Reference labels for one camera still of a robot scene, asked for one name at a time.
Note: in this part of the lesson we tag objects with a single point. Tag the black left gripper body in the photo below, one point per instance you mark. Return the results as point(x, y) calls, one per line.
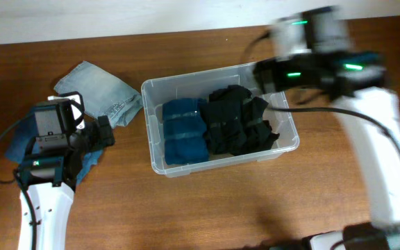
point(92, 135)

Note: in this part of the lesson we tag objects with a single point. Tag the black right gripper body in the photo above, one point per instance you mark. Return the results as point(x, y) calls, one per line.
point(277, 73)

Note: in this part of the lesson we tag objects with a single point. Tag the black garment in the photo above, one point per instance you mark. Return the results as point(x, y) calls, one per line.
point(235, 124)

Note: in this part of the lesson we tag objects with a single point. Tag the blue jeans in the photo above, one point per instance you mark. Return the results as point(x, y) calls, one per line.
point(28, 130)

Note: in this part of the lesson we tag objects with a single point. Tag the dark teal garment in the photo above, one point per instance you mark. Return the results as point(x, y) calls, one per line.
point(183, 130)

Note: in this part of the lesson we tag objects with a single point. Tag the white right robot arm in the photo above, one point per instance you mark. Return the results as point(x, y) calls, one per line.
point(314, 51)

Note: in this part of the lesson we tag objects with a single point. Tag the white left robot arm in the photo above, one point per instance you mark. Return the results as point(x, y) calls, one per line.
point(52, 160)

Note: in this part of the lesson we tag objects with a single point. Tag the light grey folded jeans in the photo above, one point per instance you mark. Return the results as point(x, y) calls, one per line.
point(103, 93)

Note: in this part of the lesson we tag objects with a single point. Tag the clear plastic storage bin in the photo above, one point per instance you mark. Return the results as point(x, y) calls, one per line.
point(156, 92)

